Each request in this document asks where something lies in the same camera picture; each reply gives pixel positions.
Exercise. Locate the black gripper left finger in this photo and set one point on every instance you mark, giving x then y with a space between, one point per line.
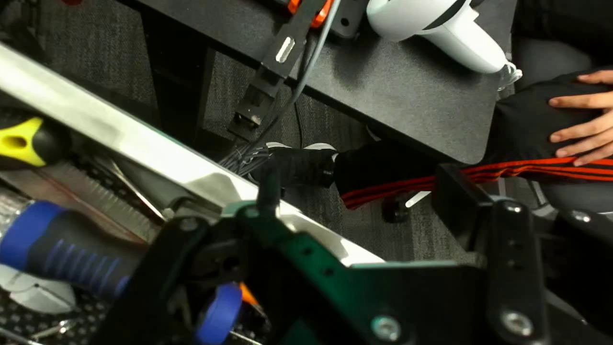
146 288

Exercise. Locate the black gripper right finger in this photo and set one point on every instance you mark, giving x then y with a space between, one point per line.
514 269

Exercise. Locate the grey metal tool drawer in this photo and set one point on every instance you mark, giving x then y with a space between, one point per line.
127 137

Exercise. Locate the person's hand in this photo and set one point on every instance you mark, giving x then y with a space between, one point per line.
590 131

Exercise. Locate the serrated metal file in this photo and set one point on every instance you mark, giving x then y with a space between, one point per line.
96 198

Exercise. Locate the silver metal pliers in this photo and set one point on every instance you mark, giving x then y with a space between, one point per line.
31 290

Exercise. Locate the person's leg black trousers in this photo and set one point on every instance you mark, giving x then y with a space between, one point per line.
523 127

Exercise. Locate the black shoe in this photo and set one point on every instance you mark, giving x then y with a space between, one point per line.
370 165

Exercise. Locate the black perforated table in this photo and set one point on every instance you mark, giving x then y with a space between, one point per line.
395 96

